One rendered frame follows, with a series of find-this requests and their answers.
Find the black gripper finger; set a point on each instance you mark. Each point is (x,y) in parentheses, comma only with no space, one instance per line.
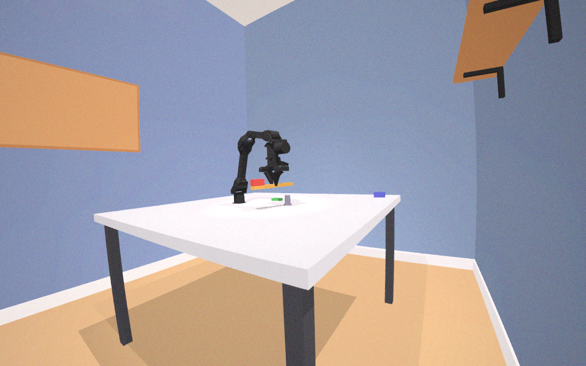
(276,176)
(269,177)

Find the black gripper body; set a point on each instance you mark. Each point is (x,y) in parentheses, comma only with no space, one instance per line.
(273,165)

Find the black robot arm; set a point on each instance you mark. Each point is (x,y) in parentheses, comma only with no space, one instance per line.
(278,146)

